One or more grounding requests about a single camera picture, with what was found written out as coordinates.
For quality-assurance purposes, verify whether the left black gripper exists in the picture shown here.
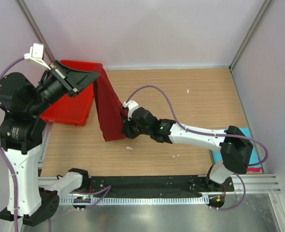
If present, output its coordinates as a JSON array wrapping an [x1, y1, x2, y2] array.
[[27, 60, 100, 116]]

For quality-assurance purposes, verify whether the dark red t-shirt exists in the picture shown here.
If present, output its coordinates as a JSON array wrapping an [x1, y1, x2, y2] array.
[[93, 64, 127, 142]]

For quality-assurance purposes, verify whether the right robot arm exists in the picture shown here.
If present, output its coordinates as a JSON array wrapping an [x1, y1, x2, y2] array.
[[122, 106, 253, 191]]

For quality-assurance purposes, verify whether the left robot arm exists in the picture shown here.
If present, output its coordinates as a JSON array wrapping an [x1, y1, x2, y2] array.
[[0, 61, 100, 227]]

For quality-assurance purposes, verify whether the red plastic bin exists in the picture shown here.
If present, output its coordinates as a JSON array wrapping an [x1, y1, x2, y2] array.
[[40, 59, 104, 127]]

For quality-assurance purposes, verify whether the folded blue t-shirt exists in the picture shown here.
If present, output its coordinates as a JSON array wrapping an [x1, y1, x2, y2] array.
[[212, 127, 263, 167]]

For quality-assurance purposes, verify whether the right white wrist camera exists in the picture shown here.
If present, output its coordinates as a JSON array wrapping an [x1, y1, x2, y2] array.
[[122, 100, 139, 121]]

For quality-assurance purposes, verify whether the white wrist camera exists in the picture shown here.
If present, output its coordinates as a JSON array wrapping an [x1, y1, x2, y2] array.
[[24, 43, 51, 71], [122, 100, 139, 121]]

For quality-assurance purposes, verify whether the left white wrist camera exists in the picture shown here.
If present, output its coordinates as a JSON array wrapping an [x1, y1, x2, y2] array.
[[24, 43, 51, 71]]

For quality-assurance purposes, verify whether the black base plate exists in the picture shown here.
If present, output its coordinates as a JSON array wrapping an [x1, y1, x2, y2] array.
[[90, 175, 235, 199]]

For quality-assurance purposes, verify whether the white slotted cable duct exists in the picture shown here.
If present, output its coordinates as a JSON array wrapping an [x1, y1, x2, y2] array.
[[60, 195, 209, 206]]

